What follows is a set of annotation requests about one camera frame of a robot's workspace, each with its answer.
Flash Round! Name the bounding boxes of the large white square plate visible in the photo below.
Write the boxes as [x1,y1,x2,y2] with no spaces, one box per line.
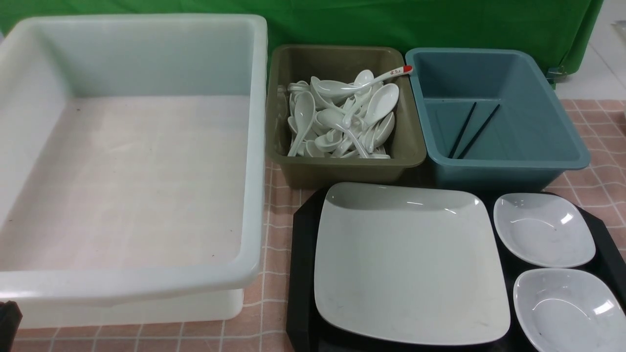
[313,182,511,346]

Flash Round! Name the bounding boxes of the white ceramic soup spoon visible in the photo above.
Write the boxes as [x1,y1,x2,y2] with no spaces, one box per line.
[288,91,315,157]

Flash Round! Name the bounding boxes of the black object bottom left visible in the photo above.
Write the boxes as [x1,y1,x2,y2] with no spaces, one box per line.
[0,301,23,352]

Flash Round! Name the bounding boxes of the pile of white spoons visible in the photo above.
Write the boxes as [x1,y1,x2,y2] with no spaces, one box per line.
[279,70,400,159]

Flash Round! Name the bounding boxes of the pink checkered tablecloth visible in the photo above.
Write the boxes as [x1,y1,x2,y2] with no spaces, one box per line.
[13,99,625,352]

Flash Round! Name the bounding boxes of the white spoon red handle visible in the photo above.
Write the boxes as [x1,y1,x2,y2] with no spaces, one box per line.
[311,65,413,97]

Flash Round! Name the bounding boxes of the olive green plastic bin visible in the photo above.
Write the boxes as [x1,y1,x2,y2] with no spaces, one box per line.
[266,44,427,189]

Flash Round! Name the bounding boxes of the blue plastic bin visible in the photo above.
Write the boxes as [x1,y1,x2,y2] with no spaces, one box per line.
[405,47,591,192]

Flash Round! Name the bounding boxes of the black chopstick gold tip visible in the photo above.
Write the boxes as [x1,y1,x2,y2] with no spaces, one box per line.
[448,102,477,158]

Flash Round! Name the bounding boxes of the small white bowl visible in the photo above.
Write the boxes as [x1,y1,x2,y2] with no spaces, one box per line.
[514,268,626,352]
[492,193,596,268]

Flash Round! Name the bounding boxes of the black plastic serving tray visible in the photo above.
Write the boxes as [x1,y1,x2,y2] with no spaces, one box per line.
[286,188,626,352]

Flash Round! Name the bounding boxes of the large white plastic tub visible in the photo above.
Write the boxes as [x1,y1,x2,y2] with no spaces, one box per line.
[0,13,268,329]

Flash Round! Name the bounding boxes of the white spoon right top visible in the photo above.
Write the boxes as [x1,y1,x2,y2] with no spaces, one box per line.
[360,83,400,129]

